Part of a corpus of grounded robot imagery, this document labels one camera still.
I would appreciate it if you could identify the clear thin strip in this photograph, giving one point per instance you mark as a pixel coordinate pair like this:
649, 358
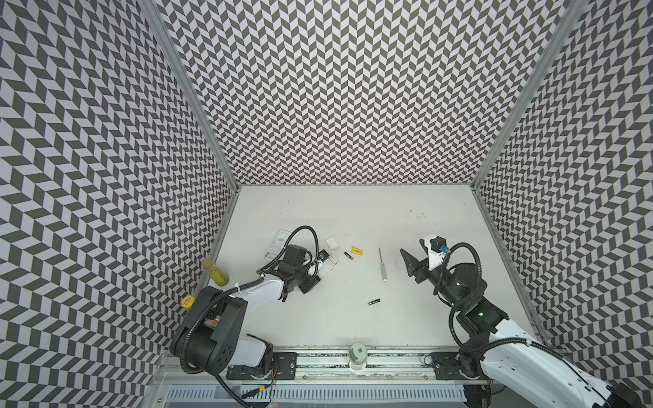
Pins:
382, 266

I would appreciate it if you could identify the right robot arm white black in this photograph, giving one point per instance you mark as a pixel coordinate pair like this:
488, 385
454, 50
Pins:
491, 343

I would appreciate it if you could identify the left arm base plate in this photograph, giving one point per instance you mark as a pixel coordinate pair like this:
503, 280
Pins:
283, 366

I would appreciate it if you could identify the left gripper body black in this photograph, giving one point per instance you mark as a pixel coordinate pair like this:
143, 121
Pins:
305, 281

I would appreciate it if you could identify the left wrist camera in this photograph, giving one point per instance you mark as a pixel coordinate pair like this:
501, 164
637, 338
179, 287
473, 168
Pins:
322, 255

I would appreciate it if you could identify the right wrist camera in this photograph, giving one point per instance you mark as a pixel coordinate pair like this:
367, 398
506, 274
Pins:
436, 248

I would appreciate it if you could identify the white remote control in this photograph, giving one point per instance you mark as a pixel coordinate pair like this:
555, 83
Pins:
326, 265
277, 244

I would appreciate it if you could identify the yellow-green bottle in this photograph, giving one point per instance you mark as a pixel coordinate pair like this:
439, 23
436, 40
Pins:
216, 275

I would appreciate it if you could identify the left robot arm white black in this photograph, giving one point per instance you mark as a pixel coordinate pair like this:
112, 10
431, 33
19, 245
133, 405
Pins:
209, 339

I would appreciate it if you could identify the red jar yellow lid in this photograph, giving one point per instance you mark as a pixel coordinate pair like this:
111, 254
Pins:
188, 301

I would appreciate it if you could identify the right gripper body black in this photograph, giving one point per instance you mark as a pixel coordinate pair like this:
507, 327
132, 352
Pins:
422, 270

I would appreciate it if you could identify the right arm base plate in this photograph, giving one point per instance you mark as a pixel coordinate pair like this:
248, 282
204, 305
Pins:
455, 366

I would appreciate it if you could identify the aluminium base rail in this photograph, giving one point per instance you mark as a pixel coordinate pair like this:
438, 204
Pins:
385, 365

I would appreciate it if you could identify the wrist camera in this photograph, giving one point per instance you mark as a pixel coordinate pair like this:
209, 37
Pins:
322, 255
436, 248

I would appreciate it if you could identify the white green cylinder on rail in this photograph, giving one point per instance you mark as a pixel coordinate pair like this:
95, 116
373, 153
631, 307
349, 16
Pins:
358, 355

